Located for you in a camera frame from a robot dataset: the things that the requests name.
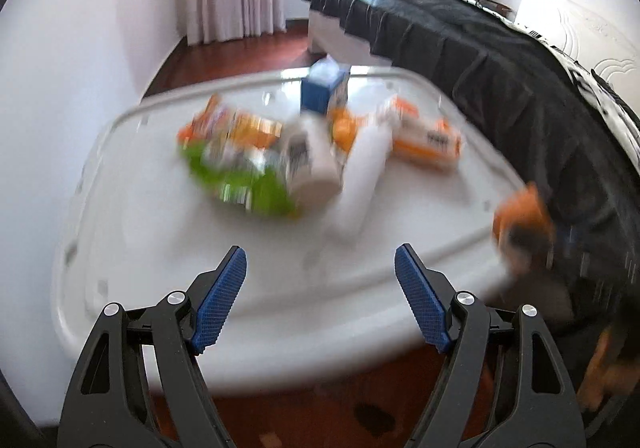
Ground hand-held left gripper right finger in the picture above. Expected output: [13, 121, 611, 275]
[394, 243, 587, 448]

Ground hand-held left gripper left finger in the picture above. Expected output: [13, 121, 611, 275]
[60, 244, 249, 448]

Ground orange white snack packet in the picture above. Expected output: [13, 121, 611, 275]
[384, 95, 464, 172]

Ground blue torn carton box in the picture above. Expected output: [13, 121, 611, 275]
[301, 59, 351, 115]

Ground green snack packet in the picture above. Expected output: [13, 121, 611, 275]
[182, 140, 302, 220]

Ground white plastic bottle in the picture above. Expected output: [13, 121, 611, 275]
[327, 120, 397, 238]

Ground small orange wrapper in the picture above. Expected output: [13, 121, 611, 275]
[329, 107, 362, 150]

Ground white bed headboard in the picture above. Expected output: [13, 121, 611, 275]
[515, 0, 640, 129]

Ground white bed frame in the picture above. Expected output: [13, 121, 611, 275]
[306, 8, 396, 66]

